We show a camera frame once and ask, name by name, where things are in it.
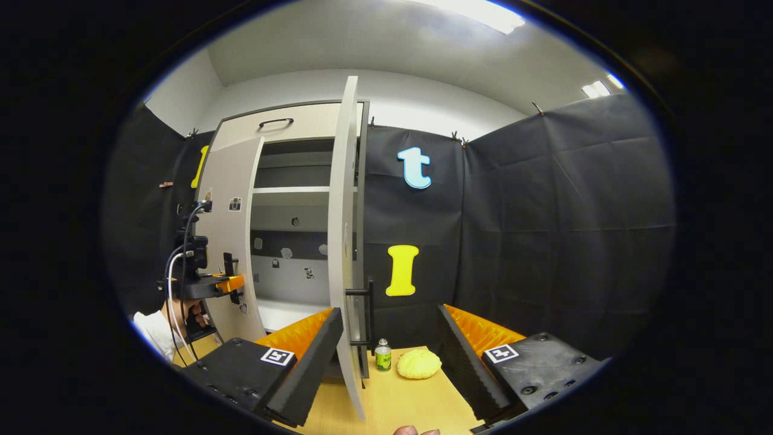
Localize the beige cabinet drawer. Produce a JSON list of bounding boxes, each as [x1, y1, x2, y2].
[[211, 101, 365, 152]]

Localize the long ceiling light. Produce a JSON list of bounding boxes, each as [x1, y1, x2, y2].
[[417, 0, 526, 35]]

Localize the cabinet door with camera sticker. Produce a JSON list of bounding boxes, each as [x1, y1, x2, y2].
[[194, 136, 266, 344]]

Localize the cabinet door with cherry sticker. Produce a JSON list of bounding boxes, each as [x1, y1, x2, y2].
[[327, 76, 376, 421]]

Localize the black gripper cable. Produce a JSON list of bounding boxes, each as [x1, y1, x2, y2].
[[164, 202, 209, 363]]

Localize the beige double-door shoe cabinet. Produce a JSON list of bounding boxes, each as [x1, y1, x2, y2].
[[196, 100, 372, 381]]

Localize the black backdrop cloth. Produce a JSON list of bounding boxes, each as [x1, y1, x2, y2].
[[103, 91, 676, 363]]

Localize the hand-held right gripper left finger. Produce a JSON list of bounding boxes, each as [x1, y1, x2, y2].
[[181, 307, 345, 428]]

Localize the small ceiling light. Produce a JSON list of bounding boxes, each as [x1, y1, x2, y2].
[[581, 72, 626, 99]]

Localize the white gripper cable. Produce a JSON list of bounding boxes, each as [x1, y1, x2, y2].
[[167, 250, 200, 362]]

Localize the yellow bumpy bun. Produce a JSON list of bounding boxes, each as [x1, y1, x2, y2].
[[396, 348, 443, 381]]

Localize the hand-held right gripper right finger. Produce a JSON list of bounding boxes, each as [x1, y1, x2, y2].
[[436, 304, 611, 427]]

